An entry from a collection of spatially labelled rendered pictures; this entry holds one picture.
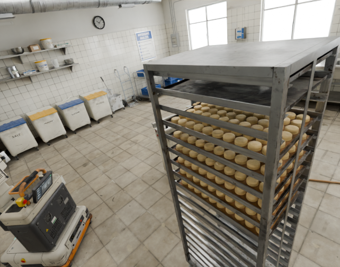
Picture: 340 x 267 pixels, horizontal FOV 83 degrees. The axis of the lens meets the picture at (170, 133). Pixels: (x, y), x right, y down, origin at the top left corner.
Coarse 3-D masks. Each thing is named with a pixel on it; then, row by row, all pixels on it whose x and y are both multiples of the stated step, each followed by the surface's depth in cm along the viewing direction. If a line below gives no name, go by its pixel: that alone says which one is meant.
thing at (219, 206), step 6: (186, 186) 125; (192, 186) 121; (198, 192) 118; (204, 198) 114; (210, 198) 111; (216, 204) 109; (222, 210) 105; (228, 210) 102; (228, 216) 101; (234, 216) 101; (240, 222) 97; (246, 222) 94; (252, 228) 93; (258, 228) 91; (270, 228) 92; (258, 234) 90
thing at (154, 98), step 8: (144, 64) 91; (152, 72) 94; (152, 80) 95; (152, 88) 96; (152, 96) 98; (152, 104) 102; (160, 112) 104; (160, 120) 105; (160, 128) 107; (160, 136) 110; (160, 144) 114; (168, 152) 116; (168, 160) 118; (168, 168) 120; (168, 176) 125; (176, 192) 132; (176, 200) 134; (176, 208) 137; (176, 216) 144; (184, 232) 152; (184, 240) 156; (184, 248) 162
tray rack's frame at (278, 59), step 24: (216, 48) 98; (240, 48) 84; (264, 48) 74; (288, 48) 67; (312, 48) 60; (192, 72) 70; (216, 72) 63; (240, 72) 56; (264, 72) 51; (288, 72) 48; (312, 72) 63; (312, 144) 93; (264, 192) 69; (264, 216) 74; (264, 240) 80; (192, 264) 166; (264, 264) 91; (288, 264) 143
